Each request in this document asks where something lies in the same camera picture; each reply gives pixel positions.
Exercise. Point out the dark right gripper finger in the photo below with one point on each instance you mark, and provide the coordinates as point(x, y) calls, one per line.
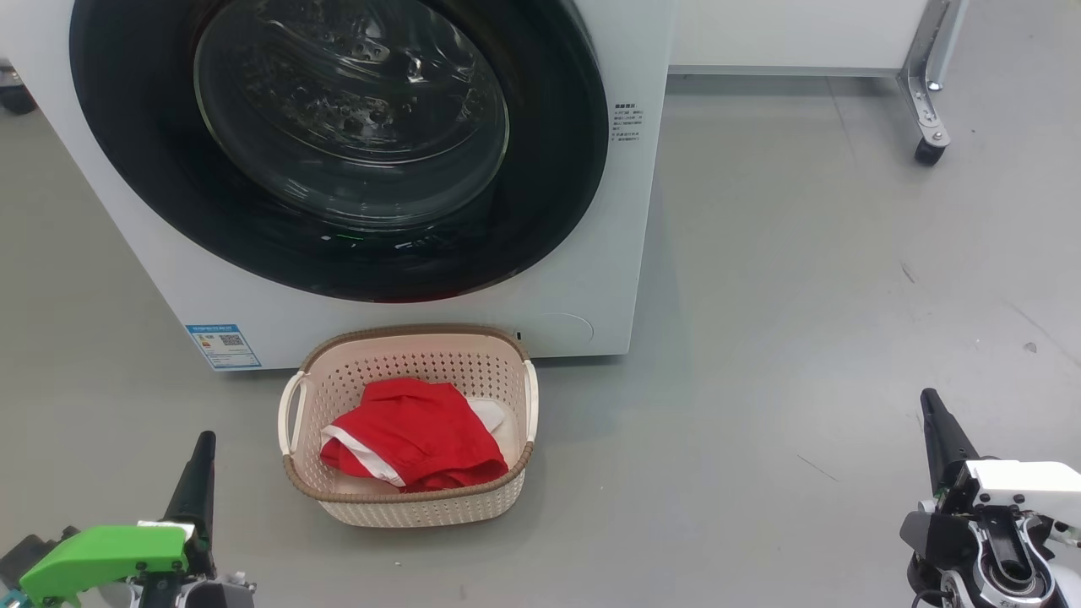
point(944, 439)

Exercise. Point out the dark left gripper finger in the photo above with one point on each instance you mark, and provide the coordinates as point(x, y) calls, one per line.
point(196, 498)

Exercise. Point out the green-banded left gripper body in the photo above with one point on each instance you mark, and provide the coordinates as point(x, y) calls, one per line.
point(101, 549)

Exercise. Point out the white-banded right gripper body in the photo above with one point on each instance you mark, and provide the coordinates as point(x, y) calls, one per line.
point(1030, 481)

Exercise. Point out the red garment with white trim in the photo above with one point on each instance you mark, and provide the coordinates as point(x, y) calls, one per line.
point(414, 431)

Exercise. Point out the black glass washing machine door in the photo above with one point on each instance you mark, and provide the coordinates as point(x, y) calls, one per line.
point(338, 127)

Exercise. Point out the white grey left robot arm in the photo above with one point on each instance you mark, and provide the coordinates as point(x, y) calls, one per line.
point(220, 595)

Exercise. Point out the cream perforated laundry basket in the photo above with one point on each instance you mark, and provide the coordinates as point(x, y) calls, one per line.
point(405, 507)

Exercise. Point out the white front-load washing machine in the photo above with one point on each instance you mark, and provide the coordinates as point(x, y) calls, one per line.
point(608, 279)

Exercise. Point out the blue energy label sticker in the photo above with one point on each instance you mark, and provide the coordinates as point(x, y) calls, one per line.
point(224, 346)

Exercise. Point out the black caster wheel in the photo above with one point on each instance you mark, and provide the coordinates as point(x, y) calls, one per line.
point(15, 93)
point(929, 152)

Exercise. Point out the grey metal furniture leg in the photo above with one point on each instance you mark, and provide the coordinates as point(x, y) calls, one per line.
point(929, 84)

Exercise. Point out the white furniture panel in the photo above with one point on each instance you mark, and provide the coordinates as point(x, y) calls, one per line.
point(794, 34)

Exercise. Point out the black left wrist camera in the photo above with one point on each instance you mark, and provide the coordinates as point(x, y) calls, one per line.
point(21, 561)

